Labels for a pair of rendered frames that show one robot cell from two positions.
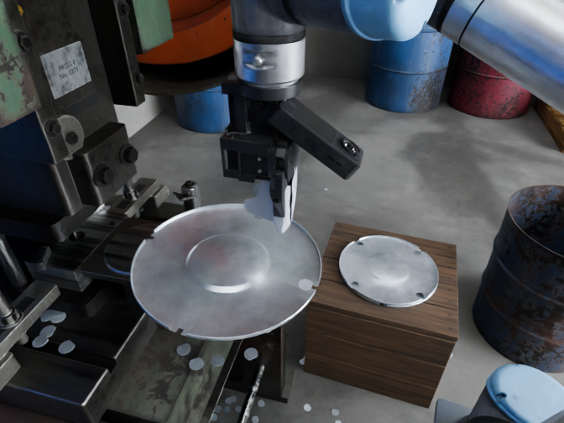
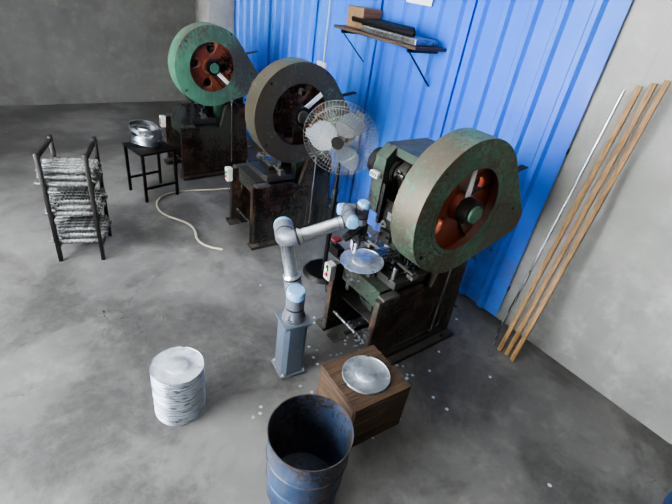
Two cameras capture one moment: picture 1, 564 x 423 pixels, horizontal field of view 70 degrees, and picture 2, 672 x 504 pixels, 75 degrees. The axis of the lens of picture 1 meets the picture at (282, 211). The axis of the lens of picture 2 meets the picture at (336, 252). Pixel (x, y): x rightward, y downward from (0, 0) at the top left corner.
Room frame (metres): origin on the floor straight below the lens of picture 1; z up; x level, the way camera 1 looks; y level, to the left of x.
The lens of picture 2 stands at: (1.69, -1.99, 2.32)
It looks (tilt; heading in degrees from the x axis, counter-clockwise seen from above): 32 degrees down; 125
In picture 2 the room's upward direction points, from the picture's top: 9 degrees clockwise
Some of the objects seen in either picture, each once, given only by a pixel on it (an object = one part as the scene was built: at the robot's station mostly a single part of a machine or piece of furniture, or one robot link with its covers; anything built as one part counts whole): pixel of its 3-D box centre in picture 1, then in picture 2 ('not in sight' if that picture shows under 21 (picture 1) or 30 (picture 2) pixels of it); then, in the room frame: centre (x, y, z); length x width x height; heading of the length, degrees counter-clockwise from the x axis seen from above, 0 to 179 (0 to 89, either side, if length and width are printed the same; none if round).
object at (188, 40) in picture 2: not in sight; (223, 99); (-2.78, 1.52, 0.87); 1.53 x 0.99 x 1.74; 78
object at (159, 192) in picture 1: (133, 193); (407, 267); (0.69, 0.30, 0.76); 0.17 x 0.06 x 0.10; 165
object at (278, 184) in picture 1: (279, 184); not in sight; (0.42, 0.00, 0.95); 0.05 x 0.02 x 0.09; 165
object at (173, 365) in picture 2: not in sight; (177, 365); (0.08, -1.06, 0.35); 0.29 x 0.29 x 0.01
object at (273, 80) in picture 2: not in sight; (304, 148); (-1.05, 1.13, 0.87); 1.53 x 0.99 x 1.74; 73
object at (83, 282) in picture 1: (83, 246); (390, 254); (0.53, 0.34, 0.76); 0.15 x 0.09 x 0.05; 165
